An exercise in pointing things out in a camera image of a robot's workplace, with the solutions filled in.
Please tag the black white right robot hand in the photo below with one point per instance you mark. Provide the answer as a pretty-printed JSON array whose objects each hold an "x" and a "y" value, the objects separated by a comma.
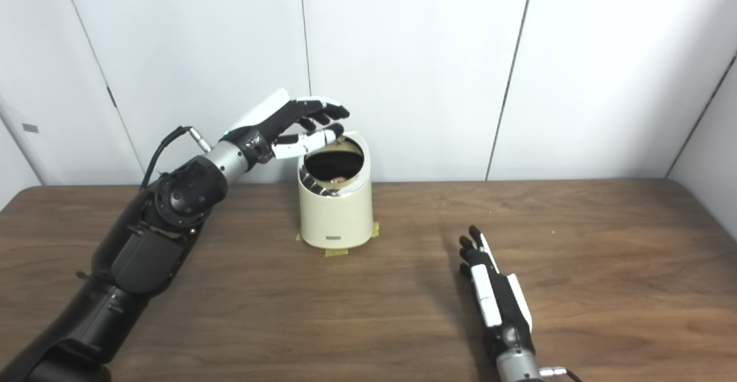
[{"x": 506, "y": 307}]

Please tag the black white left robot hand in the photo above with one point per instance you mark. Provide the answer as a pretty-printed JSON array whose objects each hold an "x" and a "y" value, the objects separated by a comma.
[{"x": 270, "y": 120}]

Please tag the cream-colored round bin lid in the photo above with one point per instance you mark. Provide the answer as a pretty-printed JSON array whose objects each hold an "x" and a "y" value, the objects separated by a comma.
[{"x": 351, "y": 135}]

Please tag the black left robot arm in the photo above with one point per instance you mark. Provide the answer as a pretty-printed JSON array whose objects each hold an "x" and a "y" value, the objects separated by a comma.
[{"x": 144, "y": 244}]

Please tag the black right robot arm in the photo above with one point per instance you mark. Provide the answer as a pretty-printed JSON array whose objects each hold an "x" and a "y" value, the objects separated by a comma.
[{"x": 515, "y": 370}]

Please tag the cream-colored bin body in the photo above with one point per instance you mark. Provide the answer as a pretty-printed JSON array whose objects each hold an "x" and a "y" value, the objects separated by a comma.
[{"x": 335, "y": 218}]

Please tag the wide yellow tape piece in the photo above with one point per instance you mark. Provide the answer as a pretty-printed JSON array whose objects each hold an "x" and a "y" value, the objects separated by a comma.
[{"x": 336, "y": 252}]

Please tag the tall yellow tape piece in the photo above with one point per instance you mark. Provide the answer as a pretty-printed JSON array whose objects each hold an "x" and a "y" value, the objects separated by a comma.
[{"x": 375, "y": 230}]

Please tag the grey wall tag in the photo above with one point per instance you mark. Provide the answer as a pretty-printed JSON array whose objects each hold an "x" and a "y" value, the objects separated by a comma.
[{"x": 30, "y": 128}]

